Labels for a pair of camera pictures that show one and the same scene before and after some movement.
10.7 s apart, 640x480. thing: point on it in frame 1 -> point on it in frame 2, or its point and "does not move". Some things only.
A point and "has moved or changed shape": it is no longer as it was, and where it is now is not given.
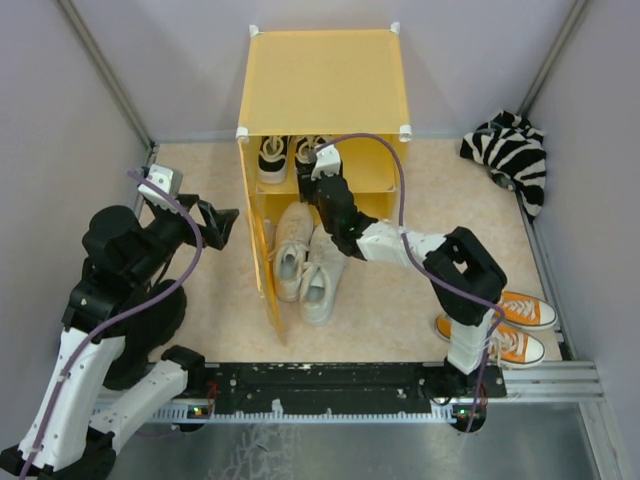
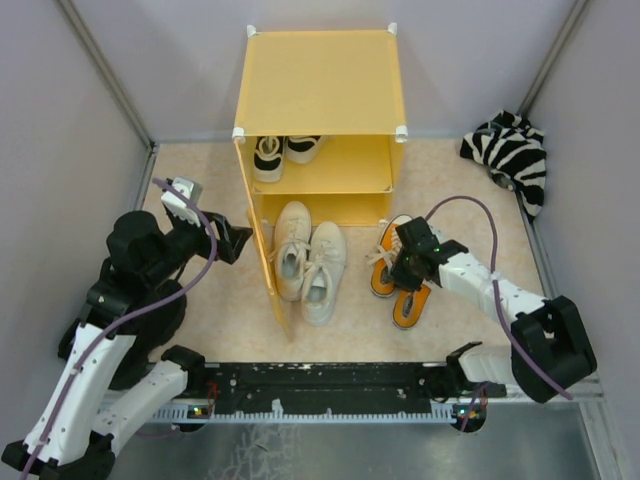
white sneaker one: x=320 y=276 does not move
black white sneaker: x=306 y=154 has moved or changed shape
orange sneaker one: x=526 y=312 has moved or changed shape
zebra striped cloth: x=514 y=153 does not move
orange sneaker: x=508 y=344 -> x=409 y=306
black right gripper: x=320 y=177 -> x=400 y=279
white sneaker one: x=294 y=231 does not move
